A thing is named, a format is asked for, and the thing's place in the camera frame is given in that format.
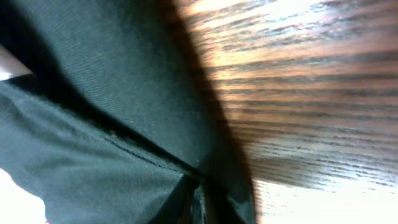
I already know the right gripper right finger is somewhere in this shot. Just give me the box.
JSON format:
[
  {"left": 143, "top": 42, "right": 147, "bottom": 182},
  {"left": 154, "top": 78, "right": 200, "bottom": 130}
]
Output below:
[{"left": 203, "top": 182, "right": 246, "bottom": 224}]

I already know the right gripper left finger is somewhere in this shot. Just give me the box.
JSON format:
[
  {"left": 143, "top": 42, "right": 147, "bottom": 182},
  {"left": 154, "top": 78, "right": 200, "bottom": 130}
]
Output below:
[{"left": 149, "top": 175, "right": 196, "bottom": 224}]

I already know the black t-shirt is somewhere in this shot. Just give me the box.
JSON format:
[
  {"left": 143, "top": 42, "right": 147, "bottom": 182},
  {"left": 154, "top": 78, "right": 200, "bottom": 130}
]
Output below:
[{"left": 1, "top": 0, "right": 256, "bottom": 223}]

